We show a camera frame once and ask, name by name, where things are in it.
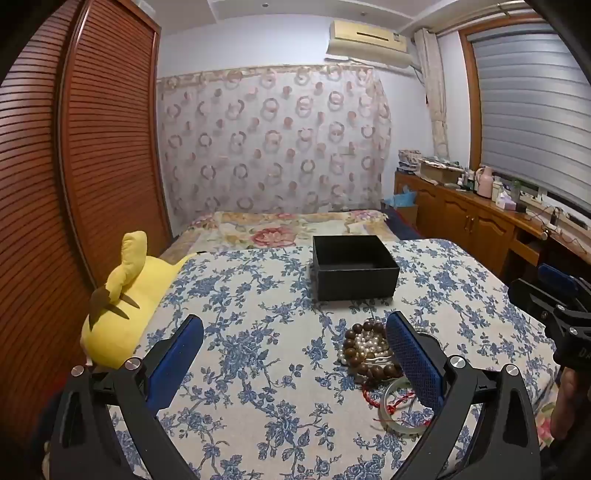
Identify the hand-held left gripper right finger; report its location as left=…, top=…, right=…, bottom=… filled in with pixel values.
left=385, top=311, right=542, bottom=480

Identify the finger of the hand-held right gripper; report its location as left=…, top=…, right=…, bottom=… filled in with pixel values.
left=508, top=278, right=561, bottom=324
left=537, top=263, right=591, bottom=301

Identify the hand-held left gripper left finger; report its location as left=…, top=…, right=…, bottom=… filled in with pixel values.
left=46, top=315, right=206, bottom=480

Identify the white pearl bracelet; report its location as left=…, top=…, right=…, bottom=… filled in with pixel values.
left=339, top=335, right=395, bottom=365

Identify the red string bracelet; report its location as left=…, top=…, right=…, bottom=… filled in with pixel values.
left=361, top=378, right=416, bottom=418

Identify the brown wooden bead bracelet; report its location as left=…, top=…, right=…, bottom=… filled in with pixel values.
left=342, top=320, right=402, bottom=386

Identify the translucent green bangle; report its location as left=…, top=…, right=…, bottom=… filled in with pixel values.
left=379, top=376, right=437, bottom=435

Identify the black square box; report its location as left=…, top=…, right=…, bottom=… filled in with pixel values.
left=310, top=234, right=401, bottom=302

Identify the person's right hand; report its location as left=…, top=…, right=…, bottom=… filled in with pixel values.
left=554, top=368, right=591, bottom=449

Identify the blue floral blanket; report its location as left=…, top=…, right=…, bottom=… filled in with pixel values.
left=108, top=239, right=561, bottom=480

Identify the yellow plush toy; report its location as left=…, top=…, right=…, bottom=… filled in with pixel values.
left=81, top=231, right=195, bottom=370

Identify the long wooden cabinet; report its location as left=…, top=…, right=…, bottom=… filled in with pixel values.
left=394, top=170, right=591, bottom=296

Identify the pink thermos jug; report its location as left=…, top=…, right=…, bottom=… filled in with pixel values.
left=475, top=166, right=494, bottom=198

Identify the dark blue bed sheet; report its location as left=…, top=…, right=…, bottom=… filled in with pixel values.
left=382, top=208, right=423, bottom=241

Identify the pink floral quilt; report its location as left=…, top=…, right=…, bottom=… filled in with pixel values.
left=159, top=210, right=400, bottom=266

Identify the blue plastic bag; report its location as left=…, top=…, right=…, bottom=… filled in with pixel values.
left=382, top=186, right=419, bottom=210

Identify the stack of papers and boxes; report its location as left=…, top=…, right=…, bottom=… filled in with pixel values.
left=398, top=148, right=467, bottom=185

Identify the grey window blind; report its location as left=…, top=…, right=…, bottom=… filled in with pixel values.
left=468, top=23, right=591, bottom=208

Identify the white lace curtain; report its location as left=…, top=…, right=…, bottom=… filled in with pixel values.
left=413, top=28, right=451, bottom=160

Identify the wooden louvered wardrobe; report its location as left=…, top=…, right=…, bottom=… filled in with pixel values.
left=0, top=0, right=174, bottom=462

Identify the cream air conditioner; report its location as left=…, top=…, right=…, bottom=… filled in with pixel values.
left=325, top=19, right=416, bottom=70

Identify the ring patterned wall curtain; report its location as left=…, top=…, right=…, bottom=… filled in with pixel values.
left=157, top=65, right=393, bottom=227

